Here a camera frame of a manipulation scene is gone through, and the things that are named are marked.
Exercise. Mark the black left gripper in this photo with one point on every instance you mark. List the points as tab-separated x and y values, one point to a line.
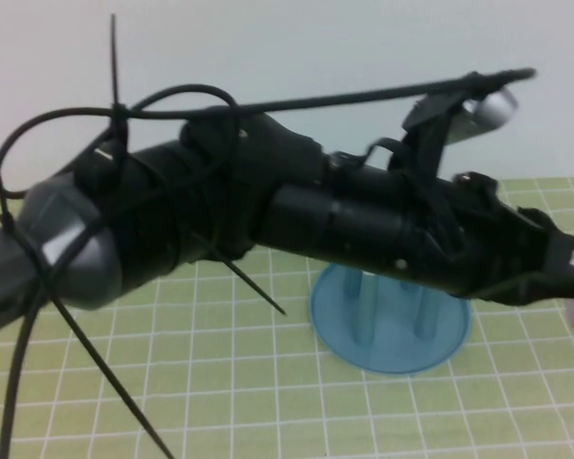
531	258

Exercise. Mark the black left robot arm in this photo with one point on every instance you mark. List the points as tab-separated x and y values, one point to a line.
363	220

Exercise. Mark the blue cup stand with pegs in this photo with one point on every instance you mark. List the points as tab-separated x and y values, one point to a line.
392	344

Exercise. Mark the black zip tie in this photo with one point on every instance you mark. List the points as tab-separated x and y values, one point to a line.
116	62
249	278
115	380

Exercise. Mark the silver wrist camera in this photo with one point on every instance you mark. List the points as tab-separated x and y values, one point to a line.
495	110

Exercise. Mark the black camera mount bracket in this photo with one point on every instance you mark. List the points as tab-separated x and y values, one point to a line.
430	134

